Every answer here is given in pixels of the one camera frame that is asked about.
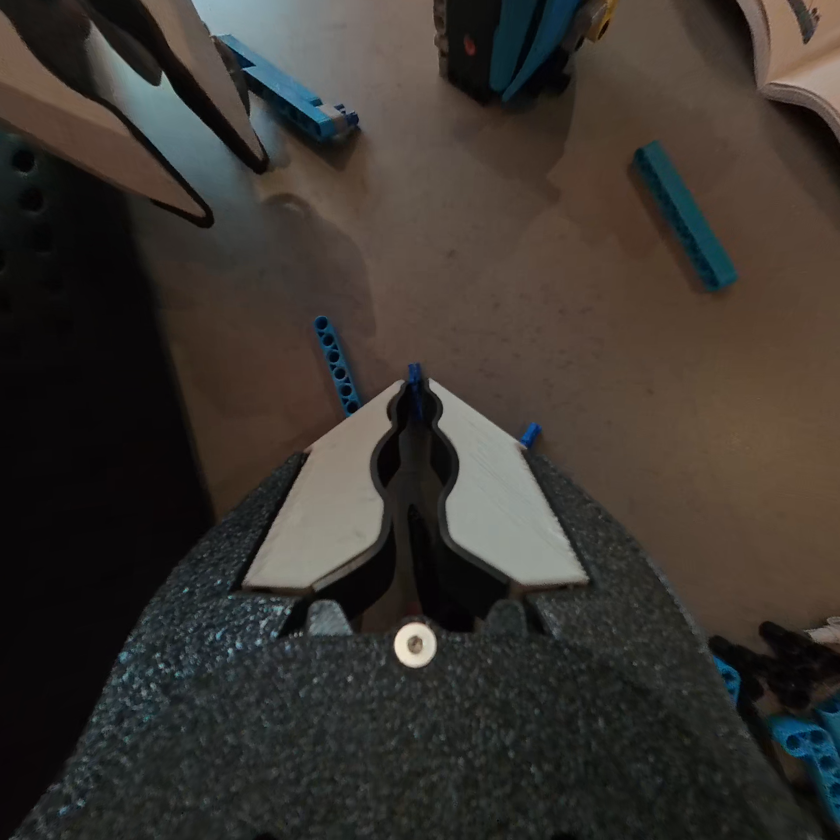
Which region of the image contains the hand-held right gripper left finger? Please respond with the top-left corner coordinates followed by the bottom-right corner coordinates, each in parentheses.
top-left (243, 381), bottom-right (411, 595)

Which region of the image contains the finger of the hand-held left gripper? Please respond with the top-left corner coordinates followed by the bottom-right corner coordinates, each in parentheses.
top-left (98, 0), bottom-right (271, 175)
top-left (0, 10), bottom-right (215, 229)

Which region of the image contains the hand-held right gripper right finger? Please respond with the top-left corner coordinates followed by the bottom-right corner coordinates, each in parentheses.
top-left (420, 379), bottom-right (589, 595)

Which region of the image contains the small blue perforated beam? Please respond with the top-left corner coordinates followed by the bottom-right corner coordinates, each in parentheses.
top-left (313, 315), bottom-right (362, 418)

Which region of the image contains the blue toy robot model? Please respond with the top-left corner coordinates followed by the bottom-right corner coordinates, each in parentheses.
top-left (433, 0), bottom-right (619, 106)

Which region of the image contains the pile of building pieces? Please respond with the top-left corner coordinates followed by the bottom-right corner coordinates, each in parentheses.
top-left (709, 613), bottom-right (840, 798)

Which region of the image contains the black perforated office chair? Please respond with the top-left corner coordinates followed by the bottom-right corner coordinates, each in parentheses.
top-left (0, 131), bottom-right (219, 828)

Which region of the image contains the thick teal perforated beam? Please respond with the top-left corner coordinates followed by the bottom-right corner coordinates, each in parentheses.
top-left (631, 140), bottom-right (739, 293)

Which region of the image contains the instruction booklet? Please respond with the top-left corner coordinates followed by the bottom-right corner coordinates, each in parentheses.
top-left (735, 0), bottom-right (840, 143)

